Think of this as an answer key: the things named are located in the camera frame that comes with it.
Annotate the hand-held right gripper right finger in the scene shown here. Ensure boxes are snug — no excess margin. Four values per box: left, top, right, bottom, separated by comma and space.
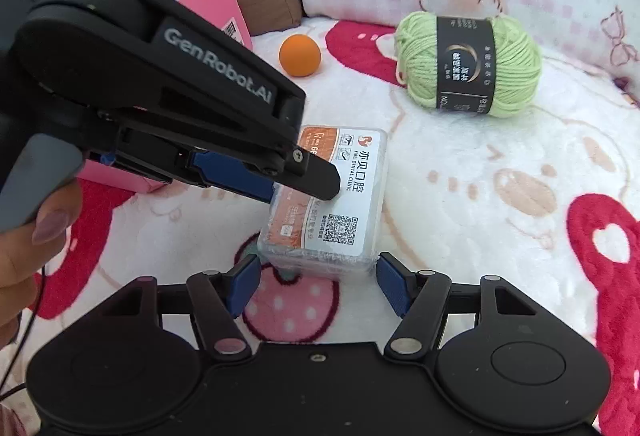
376, 252, 538, 358

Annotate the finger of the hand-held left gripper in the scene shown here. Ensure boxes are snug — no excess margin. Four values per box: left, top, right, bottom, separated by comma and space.
186, 151, 276, 203
255, 147, 342, 201

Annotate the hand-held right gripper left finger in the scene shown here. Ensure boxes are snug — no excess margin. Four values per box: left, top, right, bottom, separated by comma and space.
102, 254, 262, 361

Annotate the clear box with orange label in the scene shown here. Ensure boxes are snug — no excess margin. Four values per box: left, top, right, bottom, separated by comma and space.
257, 125, 390, 281

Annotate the orange makeup sponge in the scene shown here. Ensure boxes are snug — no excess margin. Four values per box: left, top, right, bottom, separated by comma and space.
279, 34, 322, 77

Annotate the pink cardboard box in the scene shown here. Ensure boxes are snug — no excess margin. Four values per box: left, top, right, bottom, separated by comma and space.
80, 0, 253, 194

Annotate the green yarn ball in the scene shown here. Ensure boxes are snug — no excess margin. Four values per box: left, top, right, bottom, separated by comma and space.
394, 10, 543, 119

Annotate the person's left hand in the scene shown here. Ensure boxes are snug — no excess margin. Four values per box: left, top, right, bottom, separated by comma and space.
0, 180, 83, 347

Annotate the black cable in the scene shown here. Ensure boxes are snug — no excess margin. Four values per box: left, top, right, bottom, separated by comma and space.
0, 265, 47, 399

